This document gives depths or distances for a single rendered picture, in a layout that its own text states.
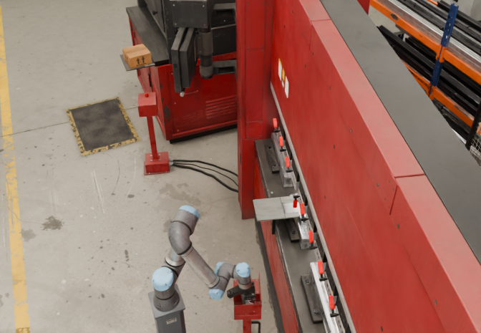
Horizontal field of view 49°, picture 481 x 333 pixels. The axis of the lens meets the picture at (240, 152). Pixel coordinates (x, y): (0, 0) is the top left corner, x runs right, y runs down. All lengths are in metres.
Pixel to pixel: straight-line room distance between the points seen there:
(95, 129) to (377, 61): 4.02
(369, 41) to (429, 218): 1.02
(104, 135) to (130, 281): 1.91
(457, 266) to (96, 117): 4.93
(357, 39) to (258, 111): 1.65
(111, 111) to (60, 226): 1.70
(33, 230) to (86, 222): 0.44
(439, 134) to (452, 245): 0.48
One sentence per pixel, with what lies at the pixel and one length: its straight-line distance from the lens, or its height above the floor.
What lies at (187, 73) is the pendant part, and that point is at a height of 1.39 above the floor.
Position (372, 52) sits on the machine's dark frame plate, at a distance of 2.25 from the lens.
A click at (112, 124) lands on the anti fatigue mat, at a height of 0.01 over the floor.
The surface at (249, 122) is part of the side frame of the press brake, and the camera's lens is 3.90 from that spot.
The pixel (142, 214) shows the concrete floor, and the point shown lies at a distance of 4.72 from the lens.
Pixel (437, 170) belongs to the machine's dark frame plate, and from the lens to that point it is 1.70.
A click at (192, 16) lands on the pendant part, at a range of 3.60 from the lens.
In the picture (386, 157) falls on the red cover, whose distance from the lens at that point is 1.70.
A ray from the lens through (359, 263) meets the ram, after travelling 2.13.
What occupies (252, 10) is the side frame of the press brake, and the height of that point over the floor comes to 1.93.
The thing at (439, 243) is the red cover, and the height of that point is 2.30.
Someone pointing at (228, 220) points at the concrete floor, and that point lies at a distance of 4.58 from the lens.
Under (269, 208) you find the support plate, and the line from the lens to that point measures 3.29.
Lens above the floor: 3.36
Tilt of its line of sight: 40 degrees down
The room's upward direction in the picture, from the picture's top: straight up
